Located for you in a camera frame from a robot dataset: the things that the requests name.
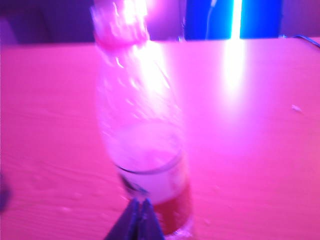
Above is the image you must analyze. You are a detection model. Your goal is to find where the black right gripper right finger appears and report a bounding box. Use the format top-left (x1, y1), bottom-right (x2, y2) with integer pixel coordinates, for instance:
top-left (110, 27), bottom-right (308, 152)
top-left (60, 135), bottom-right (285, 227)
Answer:
top-left (136, 197), bottom-right (165, 240)

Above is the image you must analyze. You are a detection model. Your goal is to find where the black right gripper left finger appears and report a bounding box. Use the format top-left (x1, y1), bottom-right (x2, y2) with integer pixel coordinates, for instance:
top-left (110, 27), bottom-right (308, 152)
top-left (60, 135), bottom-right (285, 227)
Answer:
top-left (104, 198), bottom-right (141, 240)

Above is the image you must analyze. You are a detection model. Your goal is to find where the clear plastic water bottle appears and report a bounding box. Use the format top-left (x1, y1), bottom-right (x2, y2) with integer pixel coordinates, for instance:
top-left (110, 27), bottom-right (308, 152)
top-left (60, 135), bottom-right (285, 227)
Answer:
top-left (89, 0), bottom-right (194, 237)

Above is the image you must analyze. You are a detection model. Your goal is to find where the black cable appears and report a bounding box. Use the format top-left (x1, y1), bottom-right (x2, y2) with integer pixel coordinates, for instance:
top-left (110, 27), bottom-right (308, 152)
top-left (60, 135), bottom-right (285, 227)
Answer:
top-left (281, 34), bottom-right (320, 49)

